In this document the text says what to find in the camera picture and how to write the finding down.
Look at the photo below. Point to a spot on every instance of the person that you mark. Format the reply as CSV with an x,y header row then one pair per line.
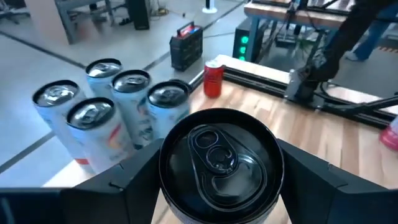
x,y
373,34

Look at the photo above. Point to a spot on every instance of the black tower case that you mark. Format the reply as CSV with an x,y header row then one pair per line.
x,y
139,14

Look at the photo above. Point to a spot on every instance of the blue metal workbench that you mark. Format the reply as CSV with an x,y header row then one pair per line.
x,y
280,15

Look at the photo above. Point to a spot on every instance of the white round stand base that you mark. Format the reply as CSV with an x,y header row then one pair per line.
x,y
210,9

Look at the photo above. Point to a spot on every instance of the red Coca-Cola can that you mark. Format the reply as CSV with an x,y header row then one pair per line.
x,y
390,138
213,81

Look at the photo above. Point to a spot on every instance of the black toolbox with red lid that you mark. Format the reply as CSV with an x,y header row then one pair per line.
x,y
186,49

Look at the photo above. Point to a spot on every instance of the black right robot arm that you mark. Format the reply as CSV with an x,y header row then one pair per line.
x,y
339,40

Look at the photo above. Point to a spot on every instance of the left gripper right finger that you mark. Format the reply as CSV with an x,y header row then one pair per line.
x,y
329,199

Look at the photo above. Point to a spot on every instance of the dented Celsius Peach Vibe can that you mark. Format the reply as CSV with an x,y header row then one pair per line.
x,y
54,95

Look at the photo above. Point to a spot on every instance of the grey metal table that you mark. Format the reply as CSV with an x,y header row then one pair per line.
x,y
66,18

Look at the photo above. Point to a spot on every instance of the black computer tower green lights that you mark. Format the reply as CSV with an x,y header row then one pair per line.
x,y
245,40

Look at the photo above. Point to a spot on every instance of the black aluminium table frame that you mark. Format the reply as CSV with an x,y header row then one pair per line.
x,y
264,85

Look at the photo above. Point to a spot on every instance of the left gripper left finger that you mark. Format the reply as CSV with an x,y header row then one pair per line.
x,y
93,202

